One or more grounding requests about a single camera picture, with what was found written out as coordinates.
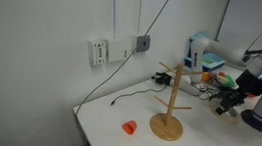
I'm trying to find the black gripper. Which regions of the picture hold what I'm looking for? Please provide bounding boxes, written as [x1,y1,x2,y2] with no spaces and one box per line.
[215,64,262,121]

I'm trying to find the beige masking tape roll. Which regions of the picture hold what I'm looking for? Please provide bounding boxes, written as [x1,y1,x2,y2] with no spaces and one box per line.
[206,95,246,128]

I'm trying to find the small red object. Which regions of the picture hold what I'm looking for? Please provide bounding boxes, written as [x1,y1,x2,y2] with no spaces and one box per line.
[246,92,257,99]

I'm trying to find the green toy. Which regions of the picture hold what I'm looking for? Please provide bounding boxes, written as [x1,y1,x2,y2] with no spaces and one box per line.
[215,73,238,91]

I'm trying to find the orange toy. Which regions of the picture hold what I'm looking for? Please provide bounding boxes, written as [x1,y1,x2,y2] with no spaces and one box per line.
[200,71,214,84]

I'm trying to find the teal flat box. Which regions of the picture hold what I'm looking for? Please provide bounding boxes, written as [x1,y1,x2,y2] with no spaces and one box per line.
[199,52,228,75]

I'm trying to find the wooden mug tree stand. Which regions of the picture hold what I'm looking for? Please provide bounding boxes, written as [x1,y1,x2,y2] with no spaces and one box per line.
[147,60,206,145]

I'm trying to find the black connector block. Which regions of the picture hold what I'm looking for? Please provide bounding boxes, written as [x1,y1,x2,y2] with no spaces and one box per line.
[150,71,174,88]

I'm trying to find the orange plastic cup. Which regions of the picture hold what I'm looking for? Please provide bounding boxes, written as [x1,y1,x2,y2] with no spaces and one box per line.
[121,118,139,136]

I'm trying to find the black tangled cable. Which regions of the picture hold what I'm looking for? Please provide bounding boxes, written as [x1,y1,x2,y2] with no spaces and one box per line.
[195,83,221,103]

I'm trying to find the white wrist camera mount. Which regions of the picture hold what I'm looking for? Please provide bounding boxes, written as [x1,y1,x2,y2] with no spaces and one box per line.
[244,51,262,80]

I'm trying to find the thin black cable with plug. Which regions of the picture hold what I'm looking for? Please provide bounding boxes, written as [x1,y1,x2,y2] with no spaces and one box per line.
[110,78,168,113]

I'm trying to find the grey wall junction box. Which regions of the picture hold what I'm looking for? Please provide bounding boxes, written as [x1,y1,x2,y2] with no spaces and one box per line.
[135,32,153,55]

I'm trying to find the grey hanging cable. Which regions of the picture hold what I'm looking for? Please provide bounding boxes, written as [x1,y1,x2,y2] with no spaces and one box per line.
[75,0,177,126]

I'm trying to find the large white wall box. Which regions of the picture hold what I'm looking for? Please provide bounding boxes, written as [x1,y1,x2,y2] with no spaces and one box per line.
[102,34,135,66]

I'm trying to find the white wall conduit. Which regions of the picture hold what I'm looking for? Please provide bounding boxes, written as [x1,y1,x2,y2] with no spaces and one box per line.
[134,0,145,37]
[105,0,122,39]

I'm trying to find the small labelled white wall box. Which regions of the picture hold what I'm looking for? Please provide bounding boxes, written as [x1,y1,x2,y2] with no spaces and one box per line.
[84,37,111,69]

